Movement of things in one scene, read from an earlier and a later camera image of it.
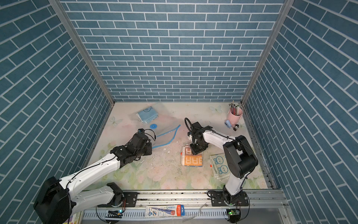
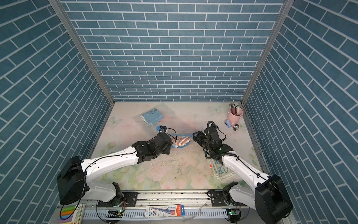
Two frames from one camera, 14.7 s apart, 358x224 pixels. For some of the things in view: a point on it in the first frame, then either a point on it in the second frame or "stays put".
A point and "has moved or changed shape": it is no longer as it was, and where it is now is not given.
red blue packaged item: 163,211 stays put
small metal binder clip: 237,126 stays put
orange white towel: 188,158 to 181,141
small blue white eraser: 228,123 stays put
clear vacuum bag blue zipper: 164,126 has moved or changed shape
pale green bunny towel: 220,165 stays put
